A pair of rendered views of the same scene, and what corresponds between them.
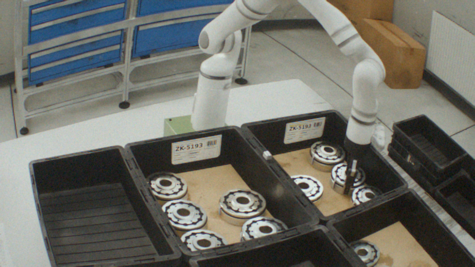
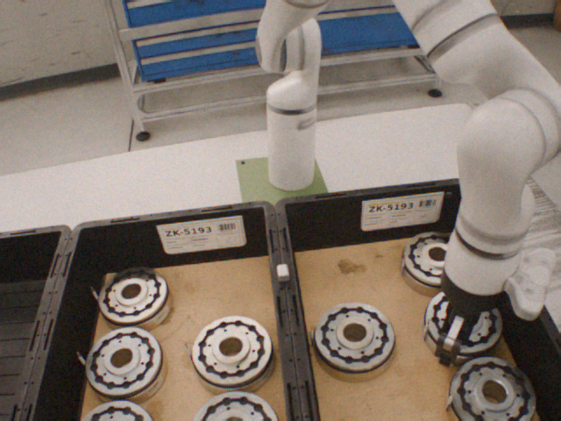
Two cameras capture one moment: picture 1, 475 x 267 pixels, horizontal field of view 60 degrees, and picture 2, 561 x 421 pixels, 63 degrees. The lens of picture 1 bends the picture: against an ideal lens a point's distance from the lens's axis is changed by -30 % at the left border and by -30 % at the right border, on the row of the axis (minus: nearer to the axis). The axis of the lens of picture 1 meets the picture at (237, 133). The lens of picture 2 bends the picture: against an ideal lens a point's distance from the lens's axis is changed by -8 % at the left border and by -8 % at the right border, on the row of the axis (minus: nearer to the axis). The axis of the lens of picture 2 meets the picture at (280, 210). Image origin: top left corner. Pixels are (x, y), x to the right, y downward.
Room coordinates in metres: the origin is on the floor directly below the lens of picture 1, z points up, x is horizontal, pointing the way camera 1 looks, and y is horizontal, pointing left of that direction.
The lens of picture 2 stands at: (0.70, -0.25, 1.39)
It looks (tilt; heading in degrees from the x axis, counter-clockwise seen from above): 42 degrees down; 27
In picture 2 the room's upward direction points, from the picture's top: 6 degrees counter-clockwise
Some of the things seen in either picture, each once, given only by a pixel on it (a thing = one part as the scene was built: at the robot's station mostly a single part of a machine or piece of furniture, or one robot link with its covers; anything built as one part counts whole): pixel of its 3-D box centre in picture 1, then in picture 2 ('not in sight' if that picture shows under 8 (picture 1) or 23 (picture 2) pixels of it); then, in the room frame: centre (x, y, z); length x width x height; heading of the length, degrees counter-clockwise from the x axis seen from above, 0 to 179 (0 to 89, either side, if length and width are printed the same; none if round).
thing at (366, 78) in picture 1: (367, 90); (500, 175); (1.07, -0.28, 1.12); 0.09 x 0.07 x 0.15; 148
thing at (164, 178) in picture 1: (165, 183); (131, 292); (0.99, 0.15, 0.86); 0.05 x 0.05 x 0.01
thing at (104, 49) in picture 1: (74, 33); (203, 17); (2.61, 1.04, 0.60); 0.72 x 0.03 x 0.56; 123
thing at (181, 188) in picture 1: (165, 185); (132, 294); (0.99, 0.15, 0.86); 0.10 x 0.10 x 0.01
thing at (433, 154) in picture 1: (420, 178); not in sight; (1.83, -0.90, 0.37); 0.40 x 0.30 x 0.45; 33
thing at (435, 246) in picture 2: (328, 150); (437, 255); (1.21, -0.24, 0.86); 0.05 x 0.05 x 0.01
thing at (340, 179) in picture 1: (349, 175); (464, 319); (1.11, -0.29, 0.86); 0.10 x 0.10 x 0.01
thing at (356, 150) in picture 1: (356, 150); (471, 291); (1.08, -0.29, 0.95); 0.08 x 0.08 x 0.09
